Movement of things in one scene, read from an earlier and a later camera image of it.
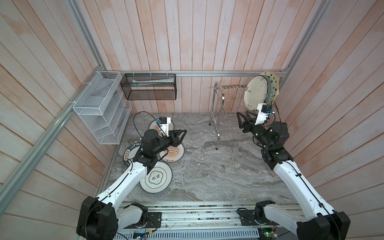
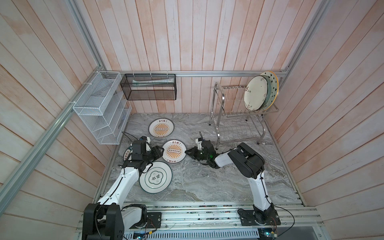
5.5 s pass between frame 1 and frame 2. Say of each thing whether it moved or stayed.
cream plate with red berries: stayed
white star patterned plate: stayed
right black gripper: moved
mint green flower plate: stayed
